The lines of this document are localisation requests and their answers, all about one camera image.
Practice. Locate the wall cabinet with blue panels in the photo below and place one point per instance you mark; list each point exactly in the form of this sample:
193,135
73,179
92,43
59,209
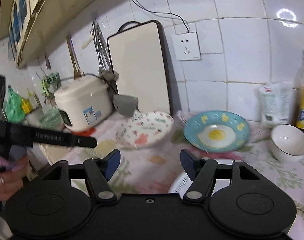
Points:
33,23

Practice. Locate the white cutting board dark rim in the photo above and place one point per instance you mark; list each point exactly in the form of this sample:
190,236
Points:
138,56

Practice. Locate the white salt bag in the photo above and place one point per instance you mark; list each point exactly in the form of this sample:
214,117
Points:
275,103

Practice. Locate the floral table cloth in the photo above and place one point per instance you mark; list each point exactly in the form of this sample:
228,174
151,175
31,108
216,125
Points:
153,169

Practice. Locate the blue fried egg plate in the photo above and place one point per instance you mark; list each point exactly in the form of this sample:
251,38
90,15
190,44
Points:
217,131

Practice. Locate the white floral patterned plate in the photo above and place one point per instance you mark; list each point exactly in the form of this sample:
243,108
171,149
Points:
145,129

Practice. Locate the white bowl black rim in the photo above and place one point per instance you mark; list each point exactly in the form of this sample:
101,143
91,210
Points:
287,143

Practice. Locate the hanging metal ladles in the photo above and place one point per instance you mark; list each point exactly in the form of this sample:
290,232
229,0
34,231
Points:
105,66

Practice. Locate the grey cleaver white handle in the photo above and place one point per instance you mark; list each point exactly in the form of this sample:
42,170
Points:
125,105

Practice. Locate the white wall power socket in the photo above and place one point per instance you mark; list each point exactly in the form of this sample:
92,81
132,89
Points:
186,47

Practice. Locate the white rice cooker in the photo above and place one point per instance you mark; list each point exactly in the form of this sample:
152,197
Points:
83,103

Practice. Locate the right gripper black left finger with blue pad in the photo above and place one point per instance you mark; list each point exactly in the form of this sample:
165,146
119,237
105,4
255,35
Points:
98,173

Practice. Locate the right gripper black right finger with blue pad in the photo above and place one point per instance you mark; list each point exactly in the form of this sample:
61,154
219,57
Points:
201,172

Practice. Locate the green plastic bag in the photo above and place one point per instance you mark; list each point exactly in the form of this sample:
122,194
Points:
13,108

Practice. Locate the hand with lilac nails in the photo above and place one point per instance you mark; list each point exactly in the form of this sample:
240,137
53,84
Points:
12,180

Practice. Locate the wooden handled spatula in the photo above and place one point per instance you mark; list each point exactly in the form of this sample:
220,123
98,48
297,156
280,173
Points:
77,72

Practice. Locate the white plate barcode label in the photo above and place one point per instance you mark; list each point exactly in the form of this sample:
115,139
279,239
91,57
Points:
182,183

